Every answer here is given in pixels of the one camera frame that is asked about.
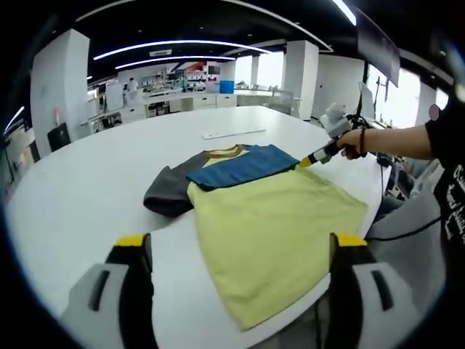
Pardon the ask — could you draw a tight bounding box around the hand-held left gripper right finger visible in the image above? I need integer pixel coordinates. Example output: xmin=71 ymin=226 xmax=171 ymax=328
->
xmin=328 ymin=232 xmax=425 ymax=349

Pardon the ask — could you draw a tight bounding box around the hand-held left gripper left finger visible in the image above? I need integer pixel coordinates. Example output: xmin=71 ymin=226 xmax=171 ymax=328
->
xmin=61 ymin=232 xmax=158 ymax=349

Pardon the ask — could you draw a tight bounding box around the yellow blue grey garment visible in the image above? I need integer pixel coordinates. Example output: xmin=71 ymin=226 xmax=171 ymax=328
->
xmin=143 ymin=143 xmax=369 ymax=332

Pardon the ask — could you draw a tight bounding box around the white template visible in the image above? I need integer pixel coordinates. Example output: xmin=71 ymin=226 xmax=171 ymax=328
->
xmin=201 ymin=127 xmax=267 ymax=140

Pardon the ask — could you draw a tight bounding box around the person's right hand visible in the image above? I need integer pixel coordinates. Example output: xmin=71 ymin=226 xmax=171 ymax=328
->
xmin=335 ymin=128 xmax=363 ymax=161

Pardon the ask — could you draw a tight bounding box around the narrow white pillar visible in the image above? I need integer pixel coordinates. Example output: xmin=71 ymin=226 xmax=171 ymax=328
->
xmin=284 ymin=39 xmax=321 ymax=121

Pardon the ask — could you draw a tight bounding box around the mesh office chair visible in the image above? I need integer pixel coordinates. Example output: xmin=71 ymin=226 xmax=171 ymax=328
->
xmin=270 ymin=89 xmax=295 ymax=116

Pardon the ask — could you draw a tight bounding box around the black hanging screen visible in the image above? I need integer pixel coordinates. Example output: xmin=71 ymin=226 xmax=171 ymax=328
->
xmin=355 ymin=7 xmax=401 ymax=87

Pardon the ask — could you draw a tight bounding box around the straight ceiling light strip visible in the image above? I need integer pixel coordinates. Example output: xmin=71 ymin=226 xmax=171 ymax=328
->
xmin=331 ymin=0 xmax=357 ymax=27

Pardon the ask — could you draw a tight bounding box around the white lab counter row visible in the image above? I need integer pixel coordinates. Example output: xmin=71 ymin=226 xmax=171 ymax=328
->
xmin=89 ymin=90 xmax=239 ymax=123

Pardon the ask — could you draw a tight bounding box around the black cabinet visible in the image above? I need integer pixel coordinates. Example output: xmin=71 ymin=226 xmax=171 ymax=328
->
xmin=46 ymin=122 xmax=72 ymax=152

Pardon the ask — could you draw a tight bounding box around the short curved ceiling light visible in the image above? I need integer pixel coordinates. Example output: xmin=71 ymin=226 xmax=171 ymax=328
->
xmin=115 ymin=55 xmax=236 ymax=71

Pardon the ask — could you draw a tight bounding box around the long curved ceiling light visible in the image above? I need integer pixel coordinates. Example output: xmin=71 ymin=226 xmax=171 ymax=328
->
xmin=93 ymin=39 xmax=274 ymax=61

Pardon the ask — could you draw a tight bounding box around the wide white pillar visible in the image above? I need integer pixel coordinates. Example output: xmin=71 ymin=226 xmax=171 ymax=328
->
xmin=30 ymin=28 xmax=90 ymax=151

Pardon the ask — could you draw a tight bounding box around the black cable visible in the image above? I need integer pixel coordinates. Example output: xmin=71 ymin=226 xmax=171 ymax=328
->
xmin=365 ymin=213 xmax=443 ymax=241

